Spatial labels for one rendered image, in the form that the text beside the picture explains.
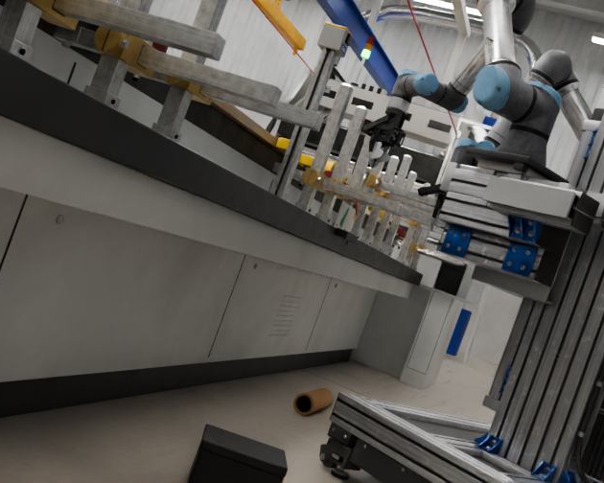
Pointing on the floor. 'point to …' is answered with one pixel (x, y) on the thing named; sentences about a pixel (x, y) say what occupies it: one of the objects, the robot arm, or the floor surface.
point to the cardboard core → (313, 401)
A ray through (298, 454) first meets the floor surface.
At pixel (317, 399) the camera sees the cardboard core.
